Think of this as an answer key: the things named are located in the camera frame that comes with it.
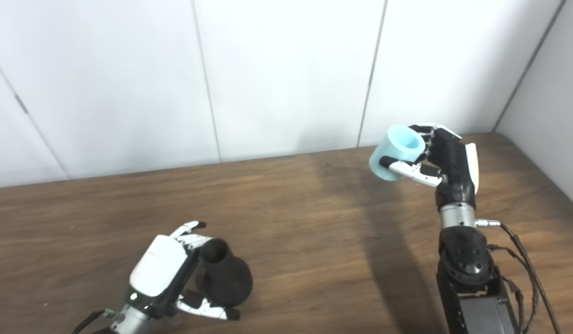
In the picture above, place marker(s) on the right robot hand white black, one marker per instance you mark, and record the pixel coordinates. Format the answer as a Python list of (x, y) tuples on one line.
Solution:
[(453, 171)]

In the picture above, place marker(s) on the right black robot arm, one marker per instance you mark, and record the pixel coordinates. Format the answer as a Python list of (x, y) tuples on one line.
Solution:
[(467, 278)]

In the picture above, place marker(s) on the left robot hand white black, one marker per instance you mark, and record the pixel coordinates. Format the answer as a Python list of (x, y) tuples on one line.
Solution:
[(156, 271)]

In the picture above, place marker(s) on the black nozzle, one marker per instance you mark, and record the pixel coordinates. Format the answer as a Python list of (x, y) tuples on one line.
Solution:
[(226, 278)]

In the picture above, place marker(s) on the black panel hinge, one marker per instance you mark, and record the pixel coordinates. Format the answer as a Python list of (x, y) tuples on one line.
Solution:
[(21, 104)]

